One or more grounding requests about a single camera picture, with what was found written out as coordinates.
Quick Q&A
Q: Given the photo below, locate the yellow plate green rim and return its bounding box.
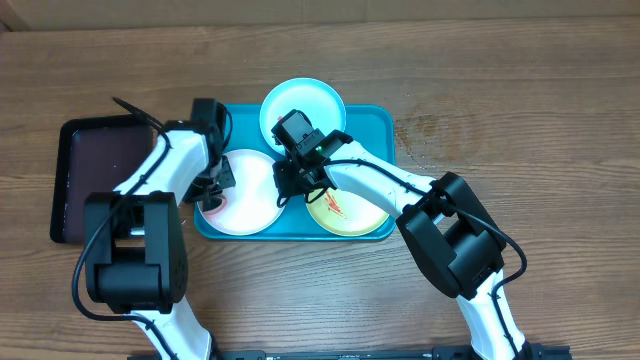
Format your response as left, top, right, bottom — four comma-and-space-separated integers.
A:
306, 189, 389, 237

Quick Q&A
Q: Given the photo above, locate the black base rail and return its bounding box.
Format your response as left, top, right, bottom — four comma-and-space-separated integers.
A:
127, 344, 573, 360

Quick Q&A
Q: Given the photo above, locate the white plate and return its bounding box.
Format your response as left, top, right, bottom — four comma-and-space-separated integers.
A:
196, 149, 283, 236

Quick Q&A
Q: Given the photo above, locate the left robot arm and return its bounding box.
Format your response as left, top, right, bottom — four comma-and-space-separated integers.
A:
71, 98, 234, 359

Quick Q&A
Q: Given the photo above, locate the teal plastic serving tray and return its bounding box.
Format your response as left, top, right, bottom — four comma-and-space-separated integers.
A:
226, 104, 396, 242

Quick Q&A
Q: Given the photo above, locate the green and red sponge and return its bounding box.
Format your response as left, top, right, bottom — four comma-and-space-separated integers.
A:
199, 197, 227, 216

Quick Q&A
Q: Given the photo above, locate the black rectangular tray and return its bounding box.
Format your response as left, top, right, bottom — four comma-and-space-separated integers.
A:
50, 115, 153, 243

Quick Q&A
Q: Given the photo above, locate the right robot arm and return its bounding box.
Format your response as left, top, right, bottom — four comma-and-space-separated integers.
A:
273, 130, 527, 359

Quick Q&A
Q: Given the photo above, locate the light blue plate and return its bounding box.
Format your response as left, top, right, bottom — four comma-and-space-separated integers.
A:
259, 78, 346, 155

